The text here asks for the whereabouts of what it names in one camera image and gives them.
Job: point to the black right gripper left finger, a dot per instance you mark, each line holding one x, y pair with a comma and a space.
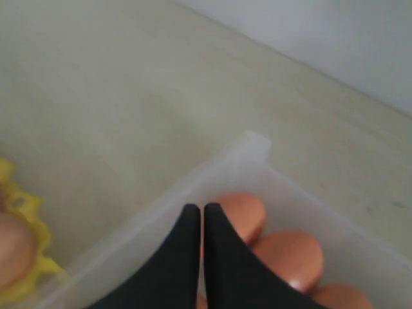
169, 278

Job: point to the yellow plastic egg tray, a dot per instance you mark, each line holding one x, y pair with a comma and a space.
25, 206

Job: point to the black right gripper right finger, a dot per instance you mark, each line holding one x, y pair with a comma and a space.
234, 276

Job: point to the clear plastic storage box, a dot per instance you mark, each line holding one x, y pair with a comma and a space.
351, 256

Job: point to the brown egg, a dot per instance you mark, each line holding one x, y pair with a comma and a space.
341, 296
201, 302
293, 255
246, 214
18, 249

